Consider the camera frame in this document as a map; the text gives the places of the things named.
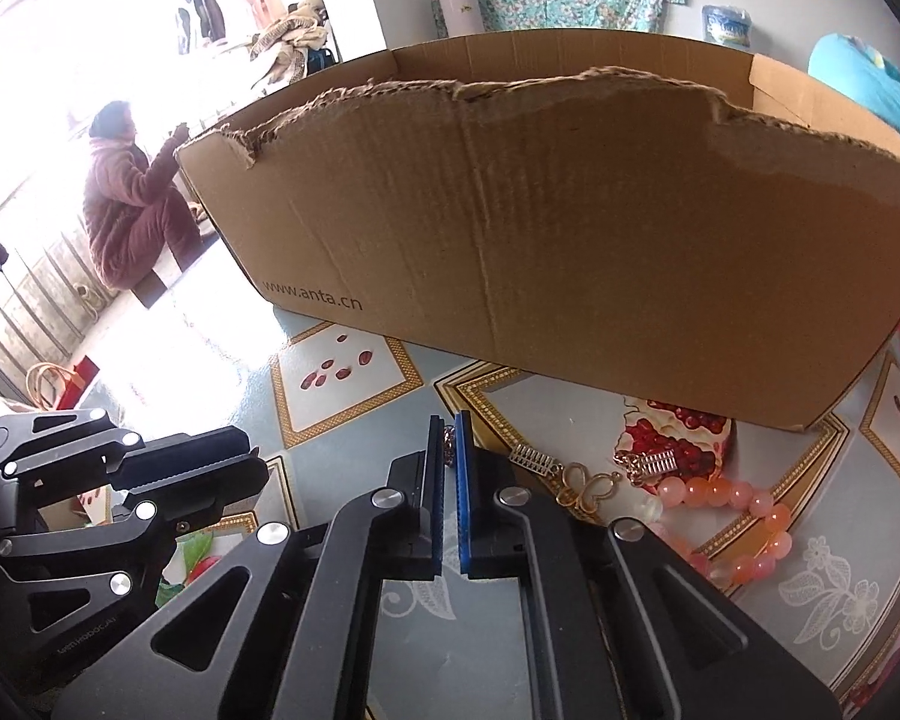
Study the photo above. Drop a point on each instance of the white container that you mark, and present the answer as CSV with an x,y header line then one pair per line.
x,y
461,15

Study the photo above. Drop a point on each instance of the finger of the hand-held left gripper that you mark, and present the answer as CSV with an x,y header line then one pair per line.
x,y
195,461
82,600

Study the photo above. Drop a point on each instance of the brown stool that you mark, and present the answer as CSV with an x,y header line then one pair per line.
x,y
150,289

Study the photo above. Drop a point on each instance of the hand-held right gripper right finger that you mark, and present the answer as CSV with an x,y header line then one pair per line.
x,y
463,495

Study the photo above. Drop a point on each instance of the blue water jug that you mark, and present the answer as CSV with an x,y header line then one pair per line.
x,y
726,24

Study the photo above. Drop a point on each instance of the blue quilt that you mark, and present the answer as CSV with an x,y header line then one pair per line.
x,y
870,90

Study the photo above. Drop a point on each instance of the pile of clothes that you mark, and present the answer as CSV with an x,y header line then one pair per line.
x,y
292,37

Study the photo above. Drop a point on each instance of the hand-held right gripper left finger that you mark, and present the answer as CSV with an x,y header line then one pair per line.
x,y
435,495

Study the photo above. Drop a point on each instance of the fruit print tablecloth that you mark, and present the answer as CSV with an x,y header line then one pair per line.
x,y
345,390

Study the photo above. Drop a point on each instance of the gold butterfly pendant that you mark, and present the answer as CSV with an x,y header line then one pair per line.
x,y
589,491

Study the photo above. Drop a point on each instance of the dark hanging jacket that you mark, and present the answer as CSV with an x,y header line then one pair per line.
x,y
201,11

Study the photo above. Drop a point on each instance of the tote bag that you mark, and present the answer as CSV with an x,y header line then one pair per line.
x,y
64,386

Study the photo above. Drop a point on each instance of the brown cardboard box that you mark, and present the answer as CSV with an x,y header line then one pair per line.
x,y
570,240

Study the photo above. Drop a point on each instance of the silver abacus charm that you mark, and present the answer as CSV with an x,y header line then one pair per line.
x,y
652,466
532,459

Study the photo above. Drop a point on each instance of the metal railing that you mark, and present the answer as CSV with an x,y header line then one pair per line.
x,y
37,300

